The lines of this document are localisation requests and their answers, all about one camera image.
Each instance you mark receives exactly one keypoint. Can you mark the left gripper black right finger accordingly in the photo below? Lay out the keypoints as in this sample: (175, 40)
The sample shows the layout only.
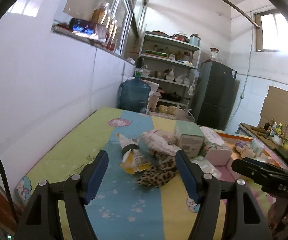
(243, 219)

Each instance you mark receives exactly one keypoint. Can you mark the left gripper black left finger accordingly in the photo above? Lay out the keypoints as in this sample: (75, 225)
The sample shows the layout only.
(41, 219)

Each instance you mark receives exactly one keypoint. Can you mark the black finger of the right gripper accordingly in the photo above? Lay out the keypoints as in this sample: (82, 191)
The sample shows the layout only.
(266, 166)
(269, 180)

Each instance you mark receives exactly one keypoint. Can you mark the cream plush bunny purple dress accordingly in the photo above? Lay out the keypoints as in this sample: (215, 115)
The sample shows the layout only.
(244, 150)

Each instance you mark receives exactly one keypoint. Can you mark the leopard print cloth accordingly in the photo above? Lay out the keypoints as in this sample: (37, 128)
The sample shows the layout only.
(160, 172)

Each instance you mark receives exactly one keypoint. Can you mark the white lace cloth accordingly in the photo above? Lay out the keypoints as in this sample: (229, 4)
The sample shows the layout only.
(160, 141)

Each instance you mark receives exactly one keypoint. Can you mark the yellow white snack bag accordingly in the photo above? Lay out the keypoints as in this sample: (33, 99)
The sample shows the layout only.
(133, 160)

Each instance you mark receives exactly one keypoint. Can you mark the small green tissue pack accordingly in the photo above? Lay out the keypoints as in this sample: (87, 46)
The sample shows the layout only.
(257, 147)

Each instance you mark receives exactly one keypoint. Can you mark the orange rimmed cardboard box tray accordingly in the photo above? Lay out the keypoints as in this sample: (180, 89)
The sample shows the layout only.
(231, 139)

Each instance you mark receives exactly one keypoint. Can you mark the kitchen counter with board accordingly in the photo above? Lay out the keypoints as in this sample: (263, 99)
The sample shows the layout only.
(267, 140)

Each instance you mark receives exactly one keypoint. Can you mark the white bowl on counter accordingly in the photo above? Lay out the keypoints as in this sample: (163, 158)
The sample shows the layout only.
(277, 139)

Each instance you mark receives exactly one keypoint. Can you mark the floral tissue box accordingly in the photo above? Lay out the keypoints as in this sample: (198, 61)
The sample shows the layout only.
(214, 149)

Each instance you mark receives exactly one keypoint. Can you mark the green white paper box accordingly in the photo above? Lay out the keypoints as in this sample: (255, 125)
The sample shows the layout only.
(189, 137)

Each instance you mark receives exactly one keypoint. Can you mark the black refrigerator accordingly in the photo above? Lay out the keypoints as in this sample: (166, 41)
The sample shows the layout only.
(214, 95)

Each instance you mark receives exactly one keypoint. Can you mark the plastic bag of vegetables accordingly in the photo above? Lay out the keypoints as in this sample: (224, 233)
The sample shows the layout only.
(177, 112)

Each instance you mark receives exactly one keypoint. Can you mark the glass jar on refrigerator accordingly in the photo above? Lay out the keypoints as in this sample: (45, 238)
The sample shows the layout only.
(214, 53)

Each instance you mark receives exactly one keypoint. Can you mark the white flour sack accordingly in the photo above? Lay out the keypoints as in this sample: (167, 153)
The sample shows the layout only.
(154, 95)

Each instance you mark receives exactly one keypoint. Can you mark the grey metal shelf rack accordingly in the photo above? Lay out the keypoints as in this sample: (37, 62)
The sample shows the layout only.
(172, 63)

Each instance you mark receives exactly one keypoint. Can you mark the high barred window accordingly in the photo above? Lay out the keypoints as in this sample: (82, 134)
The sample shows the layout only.
(272, 34)

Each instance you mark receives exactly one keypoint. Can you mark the teal canister on shelf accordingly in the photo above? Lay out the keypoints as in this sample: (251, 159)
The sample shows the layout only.
(194, 40)

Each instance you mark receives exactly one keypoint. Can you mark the blue water jug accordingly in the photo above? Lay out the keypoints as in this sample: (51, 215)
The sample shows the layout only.
(133, 94)

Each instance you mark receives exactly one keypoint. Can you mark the smartphone on window sill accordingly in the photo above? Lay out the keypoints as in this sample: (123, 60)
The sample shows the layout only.
(87, 29)

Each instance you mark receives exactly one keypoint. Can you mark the amber liquid bottle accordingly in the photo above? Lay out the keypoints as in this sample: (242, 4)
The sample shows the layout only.
(100, 13)

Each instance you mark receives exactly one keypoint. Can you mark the sliding glass window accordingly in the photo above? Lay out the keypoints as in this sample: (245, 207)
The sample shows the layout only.
(117, 22)

